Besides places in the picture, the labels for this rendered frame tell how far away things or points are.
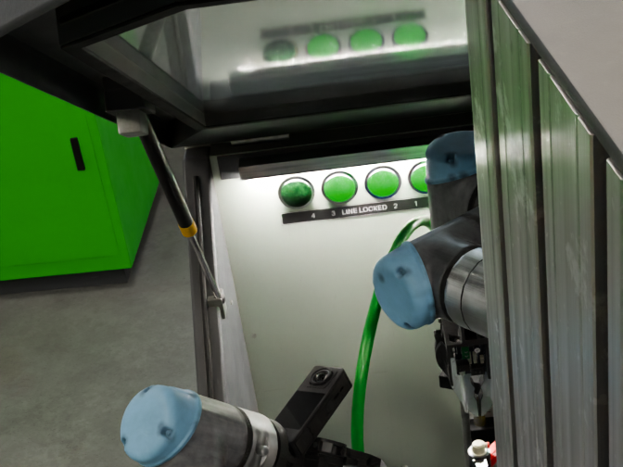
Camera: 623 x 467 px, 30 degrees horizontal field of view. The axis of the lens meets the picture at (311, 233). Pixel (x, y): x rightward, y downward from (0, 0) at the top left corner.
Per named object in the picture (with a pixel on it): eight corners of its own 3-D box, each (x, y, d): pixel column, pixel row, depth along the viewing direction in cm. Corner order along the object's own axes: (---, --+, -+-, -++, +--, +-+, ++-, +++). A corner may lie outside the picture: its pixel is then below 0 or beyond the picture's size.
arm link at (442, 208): (462, 168, 114) (405, 145, 120) (469, 263, 119) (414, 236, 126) (519, 140, 118) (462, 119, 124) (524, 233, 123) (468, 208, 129)
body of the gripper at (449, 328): (447, 389, 128) (438, 297, 122) (439, 344, 136) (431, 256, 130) (516, 381, 128) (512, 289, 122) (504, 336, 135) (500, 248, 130)
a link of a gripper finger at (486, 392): (485, 439, 134) (480, 375, 130) (478, 408, 139) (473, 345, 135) (512, 436, 134) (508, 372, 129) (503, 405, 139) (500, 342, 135)
